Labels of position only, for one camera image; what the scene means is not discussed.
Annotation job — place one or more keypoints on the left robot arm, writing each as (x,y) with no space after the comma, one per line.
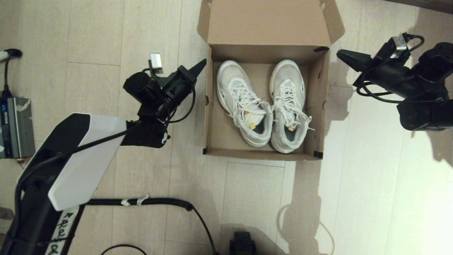
(81,159)

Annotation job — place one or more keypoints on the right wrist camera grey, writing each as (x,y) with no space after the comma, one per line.
(400,44)

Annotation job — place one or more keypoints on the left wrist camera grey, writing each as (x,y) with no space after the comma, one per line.
(155,63)

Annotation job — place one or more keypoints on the white mesh sneaker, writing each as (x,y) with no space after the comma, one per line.
(286,78)

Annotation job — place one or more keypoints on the small grey floor object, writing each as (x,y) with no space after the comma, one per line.
(4,213)

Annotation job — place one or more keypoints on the white socket plug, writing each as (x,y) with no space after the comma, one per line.
(3,56)

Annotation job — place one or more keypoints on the white sneaker yellow insole logo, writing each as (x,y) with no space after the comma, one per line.
(233,81)

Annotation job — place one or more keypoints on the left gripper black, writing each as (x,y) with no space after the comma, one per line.
(177,88)

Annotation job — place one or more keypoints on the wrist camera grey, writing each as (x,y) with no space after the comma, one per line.
(155,63)
(400,44)

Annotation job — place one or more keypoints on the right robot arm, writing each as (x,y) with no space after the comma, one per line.
(428,113)

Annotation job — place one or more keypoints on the brown cardboard shoe box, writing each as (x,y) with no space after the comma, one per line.
(265,28)

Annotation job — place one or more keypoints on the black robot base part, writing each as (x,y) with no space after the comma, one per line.
(242,244)

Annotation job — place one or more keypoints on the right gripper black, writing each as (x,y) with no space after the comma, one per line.
(389,74)

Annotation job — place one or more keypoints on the grey power adapter box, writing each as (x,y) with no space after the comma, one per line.
(17,127)

